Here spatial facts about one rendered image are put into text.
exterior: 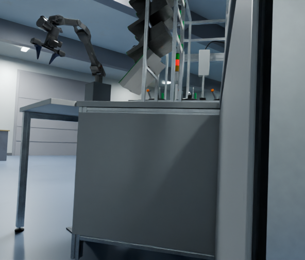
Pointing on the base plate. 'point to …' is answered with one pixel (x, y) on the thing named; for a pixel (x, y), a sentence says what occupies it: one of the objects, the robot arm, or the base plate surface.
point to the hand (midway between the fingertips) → (45, 55)
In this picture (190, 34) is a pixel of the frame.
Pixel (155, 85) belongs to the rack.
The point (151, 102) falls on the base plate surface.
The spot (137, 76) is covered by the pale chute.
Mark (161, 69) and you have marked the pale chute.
